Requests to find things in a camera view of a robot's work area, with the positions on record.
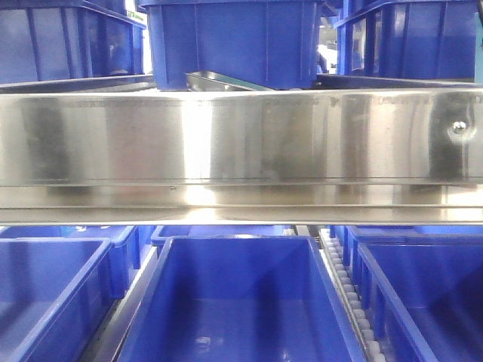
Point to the stainless steel shelf beam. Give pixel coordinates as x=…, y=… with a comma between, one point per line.
x=378, y=156

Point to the shelf beam screw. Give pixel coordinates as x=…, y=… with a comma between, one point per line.
x=458, y=130

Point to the blue bin lower centre rear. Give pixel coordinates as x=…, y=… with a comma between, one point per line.
x=211, y=231

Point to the blue bin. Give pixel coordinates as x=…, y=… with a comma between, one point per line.
x=54, y=294
x=351, y=236
x=423, y=301
x=56, y=40
x=130, y=246
x=407, y=39
x=211, y=231
x=270, y=43
x=241, y=299

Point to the blue bin lower right rear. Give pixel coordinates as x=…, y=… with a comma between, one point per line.
x=351, y=236

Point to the blue bin lower centre front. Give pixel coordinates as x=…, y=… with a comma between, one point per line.
x=241, y=299

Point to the blue bin lower left rear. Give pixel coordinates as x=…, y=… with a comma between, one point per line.
x=130, y=246

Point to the blue bin upper centre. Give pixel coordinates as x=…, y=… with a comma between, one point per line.
x=270, y=43

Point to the white roller track right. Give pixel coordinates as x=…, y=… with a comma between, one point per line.
x=332, y=252

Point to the blue bin lower right front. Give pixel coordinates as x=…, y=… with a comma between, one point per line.
x=423, y=301

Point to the blue bin lower left front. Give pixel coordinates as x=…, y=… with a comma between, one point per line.
x=54, y=294

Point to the blue bin upper right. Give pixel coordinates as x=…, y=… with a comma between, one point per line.
x=407, y=39

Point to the blue bin upper left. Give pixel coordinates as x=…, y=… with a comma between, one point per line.
x=56, y=40

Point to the metal divider rail left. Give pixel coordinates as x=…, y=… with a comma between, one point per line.
x=109, y=338

